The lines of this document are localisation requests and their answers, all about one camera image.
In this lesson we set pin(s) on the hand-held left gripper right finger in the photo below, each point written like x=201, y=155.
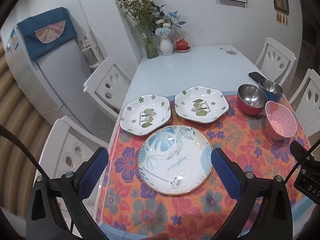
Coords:
x=225, y=175

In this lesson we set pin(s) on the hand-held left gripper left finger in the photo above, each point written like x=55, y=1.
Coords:
x=93, y=172

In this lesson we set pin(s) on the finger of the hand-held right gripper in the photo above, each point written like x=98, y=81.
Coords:
x=301, y=151

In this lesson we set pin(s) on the pink dotted bowl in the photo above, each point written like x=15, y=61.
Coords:
x=281, y=122

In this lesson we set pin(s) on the round blue leaf plate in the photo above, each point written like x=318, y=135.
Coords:
x=175, y=160

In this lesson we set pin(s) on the blue steel bowl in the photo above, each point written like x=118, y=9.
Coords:
x=271, y=87

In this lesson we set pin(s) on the red steel bowl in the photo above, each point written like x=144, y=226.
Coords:
x=251, y=100

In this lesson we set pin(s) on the octagonal tree print plate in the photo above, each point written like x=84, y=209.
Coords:
x=146, y=115
x=201, y=105

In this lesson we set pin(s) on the white dining chair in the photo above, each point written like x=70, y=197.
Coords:
x=110, y=85
x=275, y=55
x=308, y=102
x=72, y=142

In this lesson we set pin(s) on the orange floral tablecloth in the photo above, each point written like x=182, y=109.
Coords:
x=240, y=140

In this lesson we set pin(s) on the black phone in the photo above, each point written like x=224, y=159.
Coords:
x=256, y=76

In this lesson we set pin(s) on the tan striped mat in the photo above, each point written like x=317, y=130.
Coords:
x=17, y=110

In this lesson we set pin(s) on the white refrigerator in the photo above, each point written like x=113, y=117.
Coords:
x=57, y=80

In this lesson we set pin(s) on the white storage rack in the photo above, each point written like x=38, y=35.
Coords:
x=91, y=47

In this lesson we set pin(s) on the red saucer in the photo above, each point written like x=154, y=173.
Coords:
x=183, y=49

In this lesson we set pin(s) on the orange hanging ornaments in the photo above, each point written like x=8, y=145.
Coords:
x=282, y=18

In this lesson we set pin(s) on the green glass vase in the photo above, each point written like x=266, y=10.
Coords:
x=151, y=48

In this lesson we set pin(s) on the blue refrigerator cover cloth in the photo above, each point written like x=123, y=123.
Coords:
x=47, y=42

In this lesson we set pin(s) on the red lidded cup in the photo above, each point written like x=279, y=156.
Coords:
x=180, y=43

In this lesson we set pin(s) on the white ribbed vase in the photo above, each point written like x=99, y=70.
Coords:
x=166, y=46

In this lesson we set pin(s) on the small framed wall picture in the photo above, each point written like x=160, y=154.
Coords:
x=280, y=2

